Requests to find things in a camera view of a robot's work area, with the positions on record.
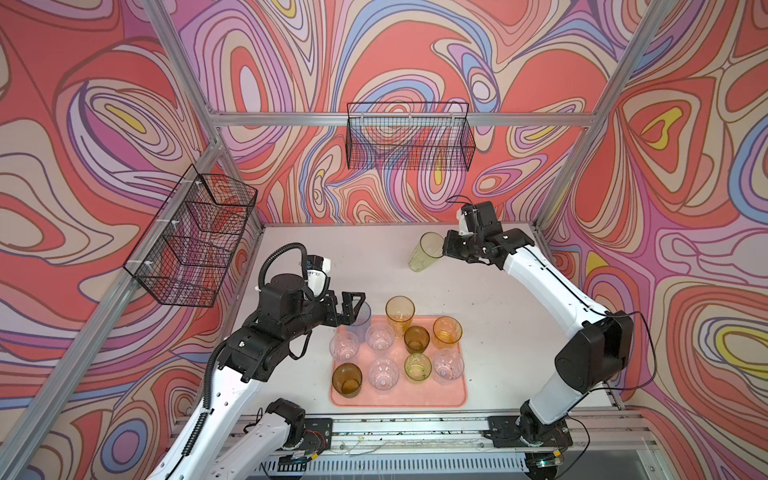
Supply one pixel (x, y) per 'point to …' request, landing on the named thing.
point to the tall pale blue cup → (358, 330)
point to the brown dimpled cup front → (347, 380)
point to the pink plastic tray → (399, 371)
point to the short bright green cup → (417, 367)
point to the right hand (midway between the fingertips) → (445, 252)
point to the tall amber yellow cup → (400, 310)
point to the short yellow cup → (447, 332)
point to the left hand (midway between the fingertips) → (353, 294)
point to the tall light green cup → (429, 248)
